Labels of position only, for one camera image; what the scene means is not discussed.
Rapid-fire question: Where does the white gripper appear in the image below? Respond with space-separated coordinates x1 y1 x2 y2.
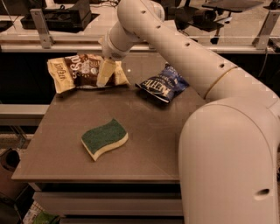
96 22 140 88

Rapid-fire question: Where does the brown and cream chip bag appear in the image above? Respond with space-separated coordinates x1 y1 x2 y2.
47 54 130 94

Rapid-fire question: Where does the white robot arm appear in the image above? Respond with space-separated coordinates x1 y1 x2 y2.
101 0 280 224

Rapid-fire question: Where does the blue Kettle chip bag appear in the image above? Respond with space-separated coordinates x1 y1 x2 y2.
136 63 189 103

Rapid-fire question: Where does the metal railing bar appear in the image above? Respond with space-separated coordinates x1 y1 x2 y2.
1 44 102 53

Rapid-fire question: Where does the black equipment box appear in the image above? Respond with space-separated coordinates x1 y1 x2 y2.
31 0 98 33

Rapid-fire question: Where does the green and yellow sponge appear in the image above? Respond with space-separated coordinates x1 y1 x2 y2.
81 119 129 161

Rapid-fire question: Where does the black office chair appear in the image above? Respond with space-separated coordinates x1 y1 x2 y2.
175 0 262 45

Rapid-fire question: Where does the dark bin at left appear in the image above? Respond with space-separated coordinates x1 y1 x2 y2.
0 149 27 200

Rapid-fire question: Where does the grey metal bracket left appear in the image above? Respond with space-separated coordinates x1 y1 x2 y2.
30 9 54 49

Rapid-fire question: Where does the grey metal bracket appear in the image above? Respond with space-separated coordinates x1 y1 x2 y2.
30 9 54 49
252 10 280 50

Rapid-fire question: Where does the grey metal bracket right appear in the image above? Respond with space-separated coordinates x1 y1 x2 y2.
252 10 280 50

